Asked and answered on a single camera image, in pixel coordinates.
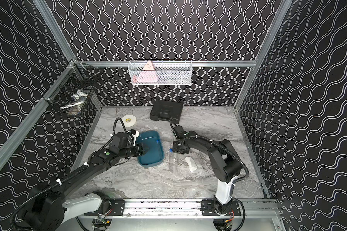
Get white wipe cloth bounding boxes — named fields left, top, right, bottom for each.
left=185, top=157, right=198, bottom=172

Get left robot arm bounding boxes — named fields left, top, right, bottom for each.
left=10, top=127, right=149, bottom=231

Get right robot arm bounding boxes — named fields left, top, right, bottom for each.
left=170, top=122, right=250, bottom=215

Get teal plastic tray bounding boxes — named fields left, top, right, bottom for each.
left=136, top=131, right=165, bottom=168

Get white tape roll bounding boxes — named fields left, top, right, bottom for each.
left=121, top=115, right=137, bottom=128

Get black plastic tool case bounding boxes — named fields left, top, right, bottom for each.
left=149, top=100, right=184, bottom=124

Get pink triangular card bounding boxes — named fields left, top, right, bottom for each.
left=137, top=61, right=158, bottom=83

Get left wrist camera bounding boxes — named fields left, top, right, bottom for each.
left=128, top=129, right=140, bottom=140

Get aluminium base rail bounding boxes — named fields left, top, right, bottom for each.
left=79, top=199, right=278, bottom=219

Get white wire basket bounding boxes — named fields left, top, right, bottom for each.
left=128, top=60, right=193, bottom=85

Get black wire basket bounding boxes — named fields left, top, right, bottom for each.
left=44, top=61, right=102, bottom=116

